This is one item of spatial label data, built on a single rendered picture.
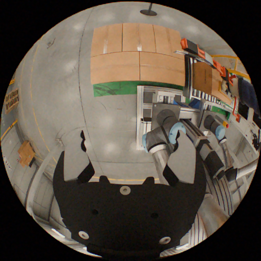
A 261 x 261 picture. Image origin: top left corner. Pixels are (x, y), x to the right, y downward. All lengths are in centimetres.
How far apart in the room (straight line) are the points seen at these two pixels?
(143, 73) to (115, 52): 44
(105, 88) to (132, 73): 76
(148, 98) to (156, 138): 105
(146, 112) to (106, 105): 75
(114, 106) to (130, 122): 44
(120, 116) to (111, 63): 107
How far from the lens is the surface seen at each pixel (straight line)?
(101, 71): 116
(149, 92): 145
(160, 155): 46
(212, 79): 109
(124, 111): 173
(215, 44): 210
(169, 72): 119
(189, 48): 50
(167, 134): 49
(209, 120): 90
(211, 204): 34
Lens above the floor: 163
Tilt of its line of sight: 58 degrees down
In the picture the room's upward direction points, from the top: 178 degrees counter-clockwise
